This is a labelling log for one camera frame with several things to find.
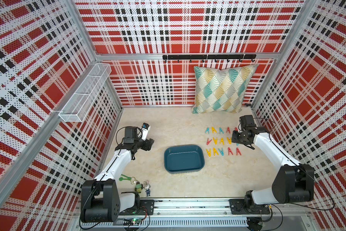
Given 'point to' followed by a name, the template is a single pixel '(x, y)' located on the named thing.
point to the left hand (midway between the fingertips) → (149, 139)
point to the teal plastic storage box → (183, 158)
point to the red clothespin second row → (208, 142)
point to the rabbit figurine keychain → (147, 186)
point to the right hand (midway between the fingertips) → (238, 138)
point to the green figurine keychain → (139, 187)
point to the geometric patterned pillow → (221, 91)
